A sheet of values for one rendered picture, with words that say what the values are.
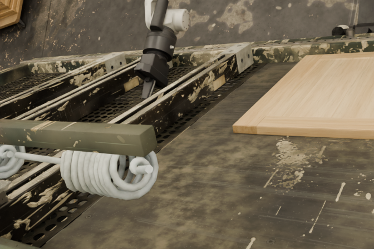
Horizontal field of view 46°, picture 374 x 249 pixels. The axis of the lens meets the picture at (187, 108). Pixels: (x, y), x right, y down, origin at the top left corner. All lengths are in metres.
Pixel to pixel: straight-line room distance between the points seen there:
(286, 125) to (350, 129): 0.13
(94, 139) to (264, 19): 2.37
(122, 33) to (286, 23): 1.24
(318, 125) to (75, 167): 0.56
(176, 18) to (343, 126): 0.61
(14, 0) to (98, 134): 3.75
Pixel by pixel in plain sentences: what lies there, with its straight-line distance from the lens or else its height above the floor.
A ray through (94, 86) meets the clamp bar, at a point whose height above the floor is 1.26.
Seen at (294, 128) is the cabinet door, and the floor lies 1.33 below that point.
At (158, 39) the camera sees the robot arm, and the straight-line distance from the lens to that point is 1.25.
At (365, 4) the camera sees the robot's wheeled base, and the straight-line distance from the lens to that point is 2.35.
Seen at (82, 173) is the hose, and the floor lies 1.82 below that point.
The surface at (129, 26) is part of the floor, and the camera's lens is 3.25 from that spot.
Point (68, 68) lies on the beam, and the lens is 2.07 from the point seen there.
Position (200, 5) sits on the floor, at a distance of 2.97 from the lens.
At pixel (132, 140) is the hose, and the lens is 0.34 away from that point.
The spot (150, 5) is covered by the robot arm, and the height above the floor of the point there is 1.28.
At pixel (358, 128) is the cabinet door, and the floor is 1.32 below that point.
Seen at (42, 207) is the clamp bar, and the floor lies 1.63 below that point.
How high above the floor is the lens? 2.16
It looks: 54 degrees down
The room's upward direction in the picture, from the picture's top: 59 degrees counter-clockwise
